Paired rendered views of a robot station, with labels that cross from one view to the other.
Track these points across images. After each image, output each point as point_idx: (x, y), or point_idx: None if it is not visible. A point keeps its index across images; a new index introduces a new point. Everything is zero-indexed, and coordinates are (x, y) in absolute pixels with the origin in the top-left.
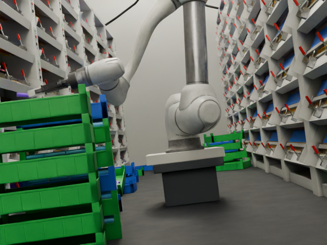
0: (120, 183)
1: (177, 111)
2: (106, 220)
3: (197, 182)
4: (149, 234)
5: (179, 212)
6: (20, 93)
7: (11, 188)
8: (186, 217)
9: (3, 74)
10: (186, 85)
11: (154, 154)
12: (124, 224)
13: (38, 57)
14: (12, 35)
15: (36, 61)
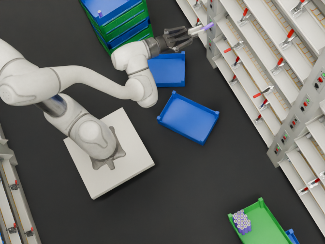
0: (228, 216)
1: (85, 111)
2: None
3: None
4: (88, 50)
5: (100, 110)
6: (209, 23)
7: None
8: (86, 90)
9: (259, 24)
10: (63, 96)
11: (119, 117)
12: (121, 74)
13: (315, 99)
14: None
15: (303, 89)
